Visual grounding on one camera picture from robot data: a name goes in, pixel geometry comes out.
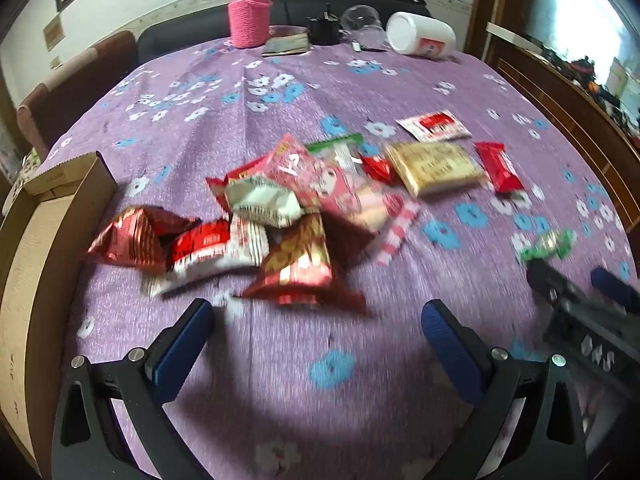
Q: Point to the red gold triangular snack packet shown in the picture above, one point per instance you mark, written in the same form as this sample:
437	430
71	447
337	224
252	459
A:
132	240

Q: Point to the green candy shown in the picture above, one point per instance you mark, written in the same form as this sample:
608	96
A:
547	245

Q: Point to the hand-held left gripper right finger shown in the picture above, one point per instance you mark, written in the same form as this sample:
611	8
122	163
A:
447	347

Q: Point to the pink knit covered bottle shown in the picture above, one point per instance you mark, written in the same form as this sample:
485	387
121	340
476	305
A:
247	17

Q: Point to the pink striped snack packet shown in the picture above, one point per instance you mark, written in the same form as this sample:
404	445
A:
332	185

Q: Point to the green edged clear snack packet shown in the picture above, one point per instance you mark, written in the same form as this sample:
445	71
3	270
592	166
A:
342	150

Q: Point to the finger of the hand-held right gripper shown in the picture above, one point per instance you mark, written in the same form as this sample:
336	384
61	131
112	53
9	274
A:
547	280
612	285

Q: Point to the red gold nut snack packet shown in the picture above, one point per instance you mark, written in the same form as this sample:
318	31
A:
300	265

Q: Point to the red bar snack packet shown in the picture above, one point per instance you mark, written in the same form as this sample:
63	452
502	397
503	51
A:
500	169

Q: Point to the brown chair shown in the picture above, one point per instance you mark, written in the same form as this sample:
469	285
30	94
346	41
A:
75	95

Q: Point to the white red sachet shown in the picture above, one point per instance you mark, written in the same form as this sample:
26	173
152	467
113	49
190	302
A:
435	126

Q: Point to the white green snack packet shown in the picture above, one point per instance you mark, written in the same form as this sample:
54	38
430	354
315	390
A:
262	202

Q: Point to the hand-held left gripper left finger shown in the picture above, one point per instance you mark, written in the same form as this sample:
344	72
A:
182	347

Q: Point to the wooden cabinet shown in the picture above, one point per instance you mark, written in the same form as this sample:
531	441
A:
550	100

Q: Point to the purple floral tablecloth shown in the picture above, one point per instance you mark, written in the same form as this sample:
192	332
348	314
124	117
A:
280	95

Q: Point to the cardboard box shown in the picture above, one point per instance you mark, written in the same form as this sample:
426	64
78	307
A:
35	270

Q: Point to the black sofa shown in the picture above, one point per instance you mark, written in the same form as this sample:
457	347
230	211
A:
185	32

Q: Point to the golden biscuit packet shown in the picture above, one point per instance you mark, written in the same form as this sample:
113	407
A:
435	167

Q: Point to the small red snack packet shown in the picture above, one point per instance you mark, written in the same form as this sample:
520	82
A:
377	169

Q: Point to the dark booklet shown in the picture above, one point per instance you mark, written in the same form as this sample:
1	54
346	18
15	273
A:
285	46

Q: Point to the black mug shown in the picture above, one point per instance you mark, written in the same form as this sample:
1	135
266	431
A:
322	30

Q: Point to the red orange snack packet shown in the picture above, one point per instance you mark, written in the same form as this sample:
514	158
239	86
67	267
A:
232	177

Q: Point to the red white snack packet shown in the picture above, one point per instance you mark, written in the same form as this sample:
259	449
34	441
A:
210	255

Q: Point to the white plastic jar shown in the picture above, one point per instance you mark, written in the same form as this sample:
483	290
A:
420	32

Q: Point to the clear glass cup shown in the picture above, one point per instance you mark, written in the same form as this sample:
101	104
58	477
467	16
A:
362	22

